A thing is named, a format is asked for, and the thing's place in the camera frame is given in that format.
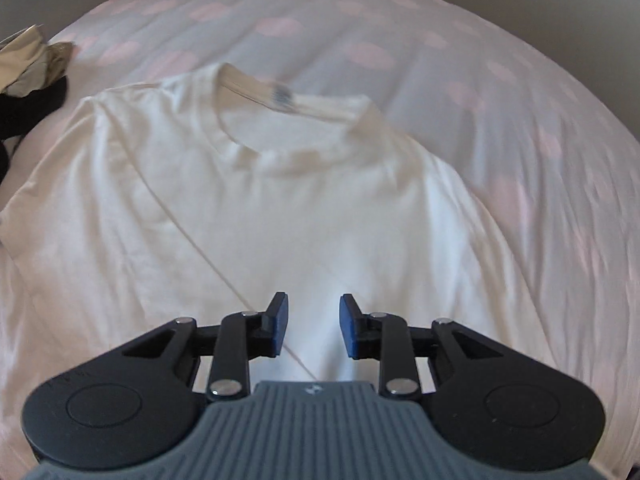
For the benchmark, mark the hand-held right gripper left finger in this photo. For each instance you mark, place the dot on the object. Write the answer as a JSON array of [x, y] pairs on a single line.
[[277, 322]]

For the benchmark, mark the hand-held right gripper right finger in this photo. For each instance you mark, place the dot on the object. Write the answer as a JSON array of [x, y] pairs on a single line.
[[347, 325]]

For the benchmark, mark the white t-shirt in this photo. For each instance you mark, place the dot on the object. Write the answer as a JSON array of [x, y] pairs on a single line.
[[300, 210]]

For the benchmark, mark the polka dot bed sheet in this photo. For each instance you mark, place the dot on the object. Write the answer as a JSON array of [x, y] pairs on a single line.
[[450, 35]]

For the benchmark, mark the black garment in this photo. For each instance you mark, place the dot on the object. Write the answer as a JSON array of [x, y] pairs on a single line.
[[30, 105]]

